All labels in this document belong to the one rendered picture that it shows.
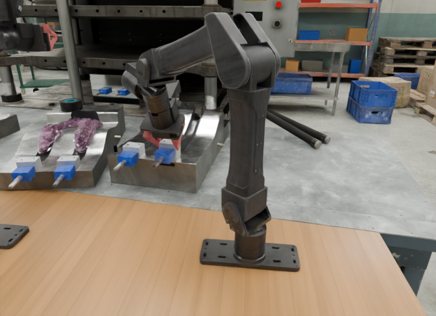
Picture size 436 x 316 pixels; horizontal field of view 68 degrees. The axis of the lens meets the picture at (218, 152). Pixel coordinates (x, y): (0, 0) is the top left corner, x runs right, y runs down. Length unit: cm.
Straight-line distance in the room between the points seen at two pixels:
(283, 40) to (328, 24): 593
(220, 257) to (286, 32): 118
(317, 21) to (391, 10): 140
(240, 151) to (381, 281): 37
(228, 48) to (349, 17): 710
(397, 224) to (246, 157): 46
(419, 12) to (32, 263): 768
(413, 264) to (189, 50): 75
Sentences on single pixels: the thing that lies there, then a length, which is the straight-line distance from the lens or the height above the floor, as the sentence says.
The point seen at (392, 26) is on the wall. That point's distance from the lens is 778.
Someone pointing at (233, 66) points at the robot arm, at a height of 118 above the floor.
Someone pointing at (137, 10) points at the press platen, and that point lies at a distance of 173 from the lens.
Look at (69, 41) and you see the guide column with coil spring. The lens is 188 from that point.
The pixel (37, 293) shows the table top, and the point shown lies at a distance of 71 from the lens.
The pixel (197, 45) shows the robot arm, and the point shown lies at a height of 121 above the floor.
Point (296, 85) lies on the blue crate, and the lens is 464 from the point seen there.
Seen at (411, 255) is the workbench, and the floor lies 71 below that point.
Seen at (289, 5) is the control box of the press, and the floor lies 130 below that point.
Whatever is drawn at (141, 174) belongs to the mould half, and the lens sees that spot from 94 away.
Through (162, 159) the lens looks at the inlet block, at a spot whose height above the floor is 92.
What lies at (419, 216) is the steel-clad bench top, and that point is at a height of 80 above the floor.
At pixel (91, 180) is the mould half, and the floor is 82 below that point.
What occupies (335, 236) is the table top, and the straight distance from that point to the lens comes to 81.
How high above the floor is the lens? 126
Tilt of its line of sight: 23 degrees down
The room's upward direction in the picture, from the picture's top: 1 degrees clockwise
